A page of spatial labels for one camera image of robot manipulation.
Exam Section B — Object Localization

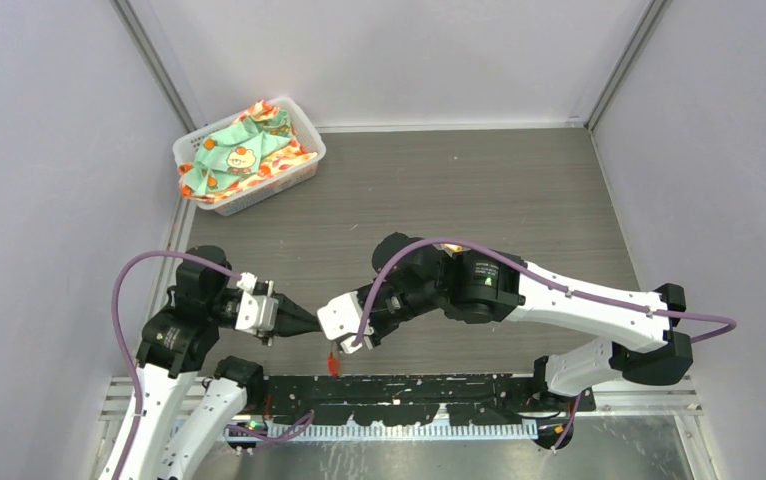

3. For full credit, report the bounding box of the red keyring with metal chain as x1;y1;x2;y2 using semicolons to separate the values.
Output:
327;341;342;378

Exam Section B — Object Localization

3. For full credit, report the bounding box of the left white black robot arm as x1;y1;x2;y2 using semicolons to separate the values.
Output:
100;246;320;479

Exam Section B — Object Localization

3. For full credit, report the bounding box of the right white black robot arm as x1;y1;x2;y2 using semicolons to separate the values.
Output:
316;233;694;411

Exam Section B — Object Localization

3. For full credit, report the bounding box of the key with yellow tag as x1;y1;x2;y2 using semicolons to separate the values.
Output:
441;243;466;253

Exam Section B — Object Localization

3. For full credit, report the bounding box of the colourful patterned cloth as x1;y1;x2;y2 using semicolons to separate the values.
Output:
178;99;319;202

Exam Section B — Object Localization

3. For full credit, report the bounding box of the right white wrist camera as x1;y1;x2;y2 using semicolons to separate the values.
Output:
316;291;374;354

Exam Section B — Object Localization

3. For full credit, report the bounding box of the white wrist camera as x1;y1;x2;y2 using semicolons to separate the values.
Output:
316;291;374;354
236;272;274;297

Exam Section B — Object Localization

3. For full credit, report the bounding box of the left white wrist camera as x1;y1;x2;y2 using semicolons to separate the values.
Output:
236;272;274;297

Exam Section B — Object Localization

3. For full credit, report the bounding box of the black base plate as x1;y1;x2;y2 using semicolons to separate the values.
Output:
241;374;574;427

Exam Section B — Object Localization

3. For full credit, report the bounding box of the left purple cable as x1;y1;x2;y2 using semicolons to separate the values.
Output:
111;250;316;480

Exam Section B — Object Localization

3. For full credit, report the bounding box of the aluminium front rail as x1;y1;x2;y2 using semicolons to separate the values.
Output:
99;377;704;444

